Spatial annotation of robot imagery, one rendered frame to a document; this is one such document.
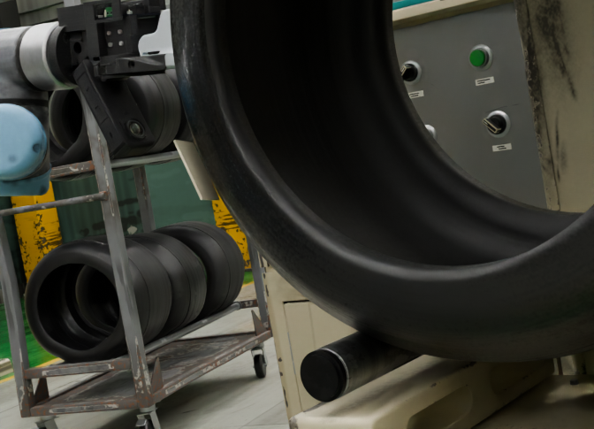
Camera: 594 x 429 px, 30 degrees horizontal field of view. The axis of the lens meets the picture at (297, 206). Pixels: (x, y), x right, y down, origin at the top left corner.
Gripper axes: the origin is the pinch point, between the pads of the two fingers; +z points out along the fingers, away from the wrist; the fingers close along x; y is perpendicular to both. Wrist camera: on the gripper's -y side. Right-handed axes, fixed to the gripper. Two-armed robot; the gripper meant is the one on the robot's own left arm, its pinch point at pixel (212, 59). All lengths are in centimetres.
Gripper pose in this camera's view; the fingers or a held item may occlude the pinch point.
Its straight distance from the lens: 112.5
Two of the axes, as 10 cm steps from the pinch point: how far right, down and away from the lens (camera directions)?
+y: -0.9, -9.9, -1.3
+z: 8.1, 0.0, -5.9
